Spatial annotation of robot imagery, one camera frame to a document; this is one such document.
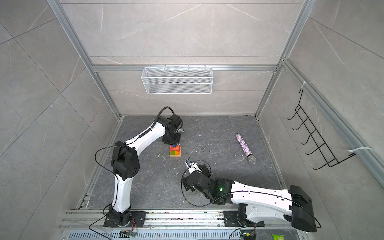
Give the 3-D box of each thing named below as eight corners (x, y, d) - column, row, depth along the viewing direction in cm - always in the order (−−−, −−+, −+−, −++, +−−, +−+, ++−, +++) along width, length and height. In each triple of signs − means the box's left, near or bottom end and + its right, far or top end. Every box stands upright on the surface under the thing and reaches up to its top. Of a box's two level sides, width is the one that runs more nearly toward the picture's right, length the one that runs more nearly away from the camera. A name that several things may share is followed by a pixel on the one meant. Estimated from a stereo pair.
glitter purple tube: (249, 165, 95) (251, 162, 92) (234, 137, 109) (236, 133, 106) (255, 164, 95) (257, 161, 92) (239, 136, 110) (241, 132, 107)
